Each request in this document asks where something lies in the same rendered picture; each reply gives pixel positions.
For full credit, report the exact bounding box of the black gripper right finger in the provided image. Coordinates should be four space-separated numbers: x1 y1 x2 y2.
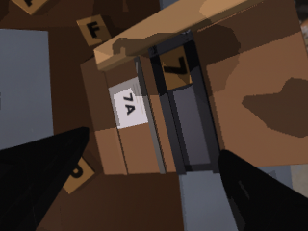
218 149 308 231

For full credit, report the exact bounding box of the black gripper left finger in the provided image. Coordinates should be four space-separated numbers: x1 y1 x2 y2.
0 127 90 231

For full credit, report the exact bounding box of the tan letter tile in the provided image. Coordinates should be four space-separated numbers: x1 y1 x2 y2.
63 156 95 193
159 46 192 90
12 0 49 15
76 14 112 46

